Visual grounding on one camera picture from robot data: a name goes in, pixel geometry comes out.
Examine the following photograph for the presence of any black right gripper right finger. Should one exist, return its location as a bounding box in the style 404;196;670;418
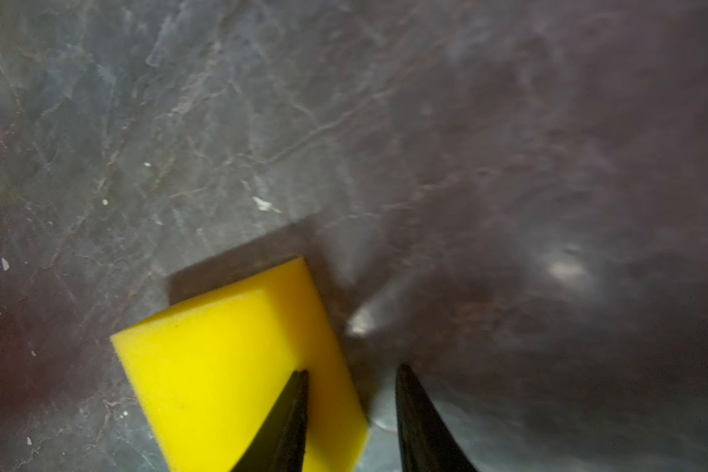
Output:
395;364;477;472

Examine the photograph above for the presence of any bright yellow square sponge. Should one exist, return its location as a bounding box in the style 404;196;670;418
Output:
111;258;368;471

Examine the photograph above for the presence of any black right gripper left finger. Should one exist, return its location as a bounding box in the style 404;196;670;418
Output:
231;371;310;472

